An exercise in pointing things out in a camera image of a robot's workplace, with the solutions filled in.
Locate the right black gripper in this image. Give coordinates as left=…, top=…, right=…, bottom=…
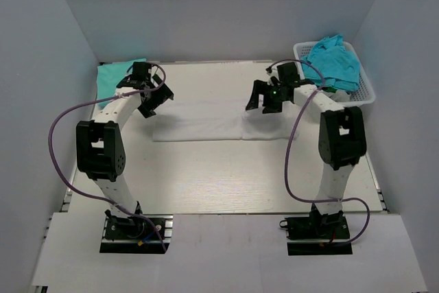
left=246, top=80, right=288, bottom=114

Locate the white t shirt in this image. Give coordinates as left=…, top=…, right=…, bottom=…
left=152, top=99, right=298, bottom=142

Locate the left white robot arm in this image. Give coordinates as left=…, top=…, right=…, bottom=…
left=76, top=61, right=174, bottom=237

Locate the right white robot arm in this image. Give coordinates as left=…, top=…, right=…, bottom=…
left=246, top=66, right=367, bottom=237

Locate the folded green t shirt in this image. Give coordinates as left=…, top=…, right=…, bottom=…
left=97, top=58, right=146, bottom=99

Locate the grey white shirt in basket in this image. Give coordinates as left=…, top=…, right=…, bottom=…
left=329, top=90, right=351, bottom=103

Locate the crumpled blue t shirt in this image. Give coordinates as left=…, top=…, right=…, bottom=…
left=301, top=34, right=360, bottom=93

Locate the white plastic basket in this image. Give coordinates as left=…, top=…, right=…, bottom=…
left=292, top=41, right=376, bottom=106

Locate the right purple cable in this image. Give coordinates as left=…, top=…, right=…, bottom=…
left=265, top=58, right=371, bottom=247

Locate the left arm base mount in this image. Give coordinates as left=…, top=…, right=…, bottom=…
left=99, top=210, right=174, bottom=255

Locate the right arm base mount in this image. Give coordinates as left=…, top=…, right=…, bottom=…
left=279, top=205, right=353, bottom=256

